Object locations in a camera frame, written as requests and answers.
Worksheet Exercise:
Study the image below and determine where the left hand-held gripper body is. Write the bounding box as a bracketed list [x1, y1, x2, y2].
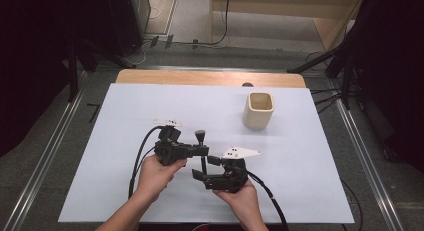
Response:
[153, 119, 195, 167]

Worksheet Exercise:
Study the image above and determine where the person's right hand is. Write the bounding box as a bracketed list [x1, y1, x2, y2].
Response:
[213, 179, 260, 222]

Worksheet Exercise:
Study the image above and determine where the aluminium floor rail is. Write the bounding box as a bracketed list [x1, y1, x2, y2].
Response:
[2, 70, 89, 231]
[328, 78, 405, 231]

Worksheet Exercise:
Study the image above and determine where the cream square cup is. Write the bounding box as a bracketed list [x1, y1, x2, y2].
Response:
[242, 91, 275, 131]

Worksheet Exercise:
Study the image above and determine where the white cable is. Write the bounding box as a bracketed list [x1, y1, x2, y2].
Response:
[132, 5, 162, 66]

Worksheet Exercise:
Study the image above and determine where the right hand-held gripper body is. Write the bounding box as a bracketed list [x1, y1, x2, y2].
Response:
[202, 146, 263, 194]

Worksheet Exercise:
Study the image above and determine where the person's left hand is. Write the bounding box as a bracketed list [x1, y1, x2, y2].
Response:
[135, 154, 188, 204]

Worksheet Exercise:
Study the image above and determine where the bundle of black cables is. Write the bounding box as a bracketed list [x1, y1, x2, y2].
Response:
[310, 86, 343, 115]

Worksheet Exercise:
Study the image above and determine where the white table mat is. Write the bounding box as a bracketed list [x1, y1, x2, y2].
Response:
[58, 83, 355, 224]

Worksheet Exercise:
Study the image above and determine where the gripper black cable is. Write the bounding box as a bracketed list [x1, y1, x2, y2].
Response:
[127, 125, 165, 201]
[247, 170, 290, 231]

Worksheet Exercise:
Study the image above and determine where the thin black floor cable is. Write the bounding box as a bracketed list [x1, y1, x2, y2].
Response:
[339, 178, 364, 231]

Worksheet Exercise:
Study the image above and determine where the black computer tower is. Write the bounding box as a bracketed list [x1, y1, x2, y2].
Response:
[106, 0, 152, 57]

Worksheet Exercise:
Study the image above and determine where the black makeup brush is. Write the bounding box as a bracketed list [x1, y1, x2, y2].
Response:
[194, 129, 209, 177]

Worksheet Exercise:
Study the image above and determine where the light wooden shelf unit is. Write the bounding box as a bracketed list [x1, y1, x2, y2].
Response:
[209, 0, 367, 53]

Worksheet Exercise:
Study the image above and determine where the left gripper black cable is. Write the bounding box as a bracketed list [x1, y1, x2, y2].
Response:
[127, 125, 165, 201]

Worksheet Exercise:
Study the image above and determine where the black hex key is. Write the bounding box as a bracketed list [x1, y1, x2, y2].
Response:
[86, 103, 101, 124]

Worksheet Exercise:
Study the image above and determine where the black curtain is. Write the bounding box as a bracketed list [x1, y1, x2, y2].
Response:
[346, 0, 424, 175]
[0, 0, 113, 159]

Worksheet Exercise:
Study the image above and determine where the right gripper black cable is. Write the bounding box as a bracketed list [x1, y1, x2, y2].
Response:
[247, 170, 290, 231]

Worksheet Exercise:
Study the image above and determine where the black metal stand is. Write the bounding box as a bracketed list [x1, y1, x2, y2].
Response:
[65, 37, 136, 104]
[287, 40, 356, 111]

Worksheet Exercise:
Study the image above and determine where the black hanging cable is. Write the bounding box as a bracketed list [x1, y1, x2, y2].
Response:
[192, 0, 232, 47]

